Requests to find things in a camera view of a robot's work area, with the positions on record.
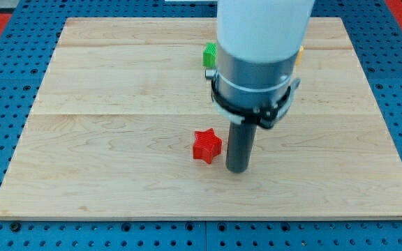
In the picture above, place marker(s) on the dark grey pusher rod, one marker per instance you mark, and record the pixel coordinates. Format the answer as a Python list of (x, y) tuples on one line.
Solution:
[(240, 144)]

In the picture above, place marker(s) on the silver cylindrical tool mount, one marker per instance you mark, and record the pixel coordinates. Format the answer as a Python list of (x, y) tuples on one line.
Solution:
[(248, 92)]

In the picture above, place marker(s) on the red star block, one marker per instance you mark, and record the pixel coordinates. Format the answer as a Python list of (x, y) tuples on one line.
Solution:
[(207, 145)]

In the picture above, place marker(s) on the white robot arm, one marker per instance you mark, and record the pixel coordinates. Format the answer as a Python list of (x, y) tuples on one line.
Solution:
[(257, 45)]

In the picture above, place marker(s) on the green block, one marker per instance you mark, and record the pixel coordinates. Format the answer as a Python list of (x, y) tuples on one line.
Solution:
[(209, 55)]

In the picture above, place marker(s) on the yellow block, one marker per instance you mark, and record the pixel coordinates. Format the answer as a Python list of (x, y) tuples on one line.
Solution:
[(299, 56)]

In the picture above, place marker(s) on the wooden board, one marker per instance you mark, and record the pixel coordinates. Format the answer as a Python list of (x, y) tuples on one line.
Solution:
[(110, 134)]

